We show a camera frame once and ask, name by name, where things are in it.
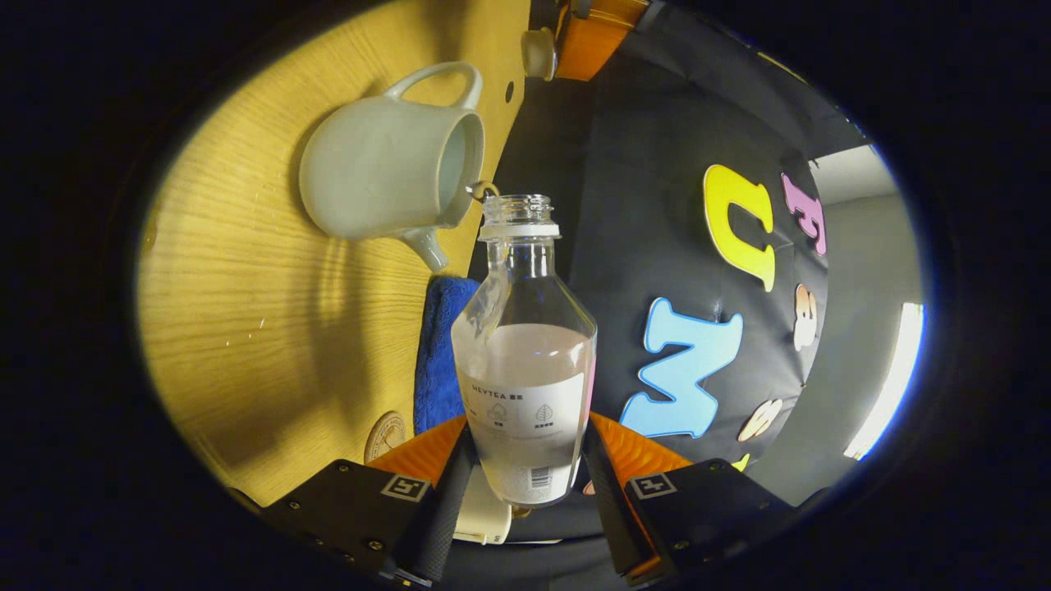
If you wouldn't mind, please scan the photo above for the white teacup lid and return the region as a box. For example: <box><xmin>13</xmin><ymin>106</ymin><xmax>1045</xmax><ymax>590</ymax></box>
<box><xmin>521</xmin><ymin>29</ymin><xmax>559</xmax><ymax>81</ymax></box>

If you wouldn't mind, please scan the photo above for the folded blue towel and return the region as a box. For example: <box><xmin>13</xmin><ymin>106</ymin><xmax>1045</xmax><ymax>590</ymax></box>
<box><xmin>413</xmin><ymin>277</ymin><xmax>481</xmax><ymax>436</ymax></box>

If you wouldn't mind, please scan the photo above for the clear plastic water bottle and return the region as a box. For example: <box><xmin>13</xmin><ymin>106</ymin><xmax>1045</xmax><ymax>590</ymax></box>
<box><xmin>451</xmin><ymin>195</ymin><xmax>598</xmax><ymax>507</ymax></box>

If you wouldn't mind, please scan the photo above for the white toaster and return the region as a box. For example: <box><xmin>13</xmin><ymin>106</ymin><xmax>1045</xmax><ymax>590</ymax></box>
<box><xmin>454</xmin><ymin>464</ymin><xmax>514</xmax><ymax>545</ymax></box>

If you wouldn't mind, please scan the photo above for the round cork coaster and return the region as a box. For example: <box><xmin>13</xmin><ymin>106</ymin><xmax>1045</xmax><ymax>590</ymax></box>
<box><xmin>364</xmin><ymin>412</ymin><xmax>406</xmax><ymax>465</ymax></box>

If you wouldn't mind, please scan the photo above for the white ceramic teacup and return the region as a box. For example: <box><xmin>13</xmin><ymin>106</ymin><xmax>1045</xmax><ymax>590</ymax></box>
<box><xmin>299</xmin><ymin>62</ymin><xmax>486</xmax><ymax>273</ymax></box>

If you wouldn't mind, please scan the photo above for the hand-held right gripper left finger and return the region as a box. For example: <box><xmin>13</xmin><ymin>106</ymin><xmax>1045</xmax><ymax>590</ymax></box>
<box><xmin>263</xmin><ymin>415</ymin><xmax>477</xmax><ymax>585</ymax></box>

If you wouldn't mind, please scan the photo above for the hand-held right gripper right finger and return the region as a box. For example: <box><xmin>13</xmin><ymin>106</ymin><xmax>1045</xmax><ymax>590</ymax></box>
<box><xmin>583</xmin><ymin>410</ymin><xmax>830</xmax><ymax>585</ymax></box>

